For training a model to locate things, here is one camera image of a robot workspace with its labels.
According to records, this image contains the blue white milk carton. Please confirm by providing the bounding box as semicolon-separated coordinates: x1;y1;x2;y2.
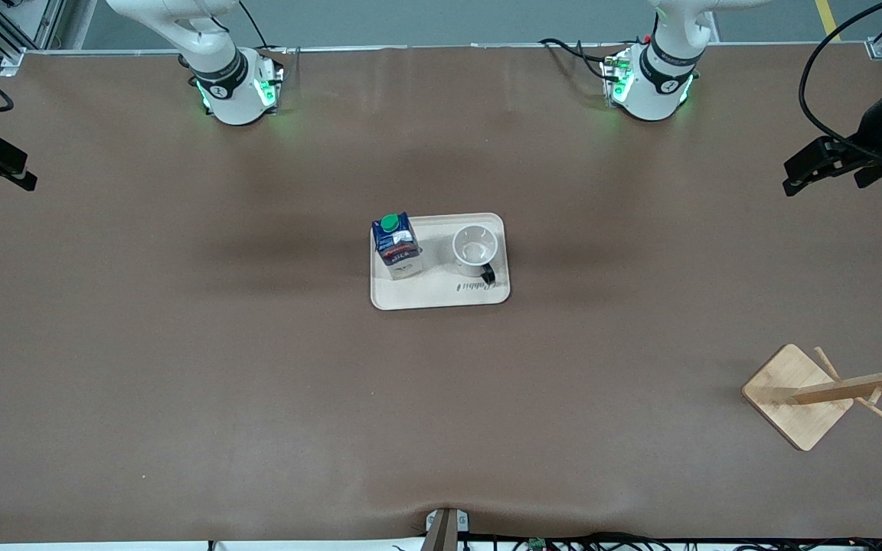
371;212;423;280

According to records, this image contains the wooden mug tree rack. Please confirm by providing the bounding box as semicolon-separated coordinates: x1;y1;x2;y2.
741;324;882;452

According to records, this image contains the black right base cable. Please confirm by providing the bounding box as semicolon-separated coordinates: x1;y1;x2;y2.
238;0;290;56

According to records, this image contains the black left base cable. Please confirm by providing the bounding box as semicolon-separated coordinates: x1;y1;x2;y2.
539;38;619;86

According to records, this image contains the cream rabbit print tray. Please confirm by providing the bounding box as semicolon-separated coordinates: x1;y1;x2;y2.
370;213;511;311

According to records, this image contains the brown table cover sheet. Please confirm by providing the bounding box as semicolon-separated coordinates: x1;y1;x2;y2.
0;44;882;546

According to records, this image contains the white smiley cup black handle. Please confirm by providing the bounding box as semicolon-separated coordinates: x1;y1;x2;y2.
452;226;500;288

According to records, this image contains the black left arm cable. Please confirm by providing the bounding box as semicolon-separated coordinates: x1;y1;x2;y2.
799;0;882;150

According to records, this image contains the black base cable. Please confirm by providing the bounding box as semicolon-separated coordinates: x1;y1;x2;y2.
238;0;290;56
539;38;619;86

